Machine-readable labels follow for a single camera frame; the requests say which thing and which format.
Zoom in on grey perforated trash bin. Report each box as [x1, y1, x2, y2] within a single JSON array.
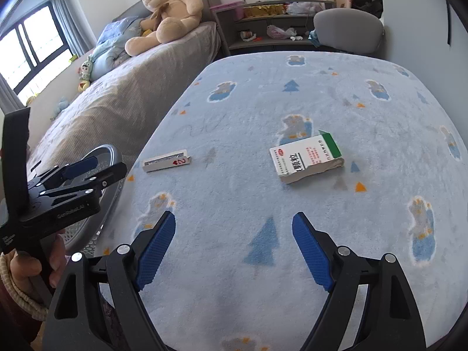
[[27, 144, 123, 260]]

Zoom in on white wardrobe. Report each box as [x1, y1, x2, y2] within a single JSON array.
[[334, 0, 468, 92]]

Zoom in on grey office chair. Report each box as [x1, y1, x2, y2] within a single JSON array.
[[314, 8, 385, 55]]

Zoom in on blue plush toy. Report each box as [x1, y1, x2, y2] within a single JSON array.
[[54, 97, 70, 118]]

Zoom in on pink plastic bag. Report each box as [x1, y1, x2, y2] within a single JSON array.
[[266, 25, 297, 39]]

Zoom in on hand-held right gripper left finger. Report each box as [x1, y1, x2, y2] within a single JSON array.
[[43, 210, 177, 351]]

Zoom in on pink storage box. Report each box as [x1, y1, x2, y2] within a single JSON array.
[[210, 2, 245, 23]]

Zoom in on window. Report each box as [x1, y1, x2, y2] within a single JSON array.
[[0, 2, 74, 106]]

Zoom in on white playing card box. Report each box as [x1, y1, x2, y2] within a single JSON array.
[[142, 149, 192, 173]]

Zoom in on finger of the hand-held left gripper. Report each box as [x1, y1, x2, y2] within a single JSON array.
[[26, 163, 128, 206], [35, 155, 99, 184]]

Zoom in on large beige teddy bear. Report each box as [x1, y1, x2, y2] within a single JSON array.
[[125, 0, 204, 56]]

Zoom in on grey curtain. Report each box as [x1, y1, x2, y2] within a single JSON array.
[[49, 0, 94, 55]]

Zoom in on grey checked bed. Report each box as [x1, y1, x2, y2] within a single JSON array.
[[25, 20, 222, 176]]

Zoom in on black strap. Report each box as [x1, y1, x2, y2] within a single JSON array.
[[3, 107, 30, 214]]

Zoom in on gold foil packages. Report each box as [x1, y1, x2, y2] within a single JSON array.
[[243, 4, 288, 17]]

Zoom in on white plastic bag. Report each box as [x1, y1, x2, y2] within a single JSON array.
[[287, 1, 322, 15]]

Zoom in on white green medicine box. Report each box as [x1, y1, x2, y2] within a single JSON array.
[[269, 130, 345, 184]]

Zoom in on grey desk shelf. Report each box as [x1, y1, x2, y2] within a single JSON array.
[[214, 2, 337, 57]]

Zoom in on green white plush toy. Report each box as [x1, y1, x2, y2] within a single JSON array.
[[80, 56, 95, 81]]

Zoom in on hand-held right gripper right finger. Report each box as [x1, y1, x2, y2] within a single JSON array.
[[292, 211, 426, 351]]

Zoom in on blue folded quilt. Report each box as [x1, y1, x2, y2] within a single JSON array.
[[90, 40, 140, 81]]

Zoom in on person's left hand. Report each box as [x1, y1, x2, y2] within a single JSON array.
[[9, 228, 67, 289]]

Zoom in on blue pillow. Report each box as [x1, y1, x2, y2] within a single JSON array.
[[97, 16, 141, 44]]

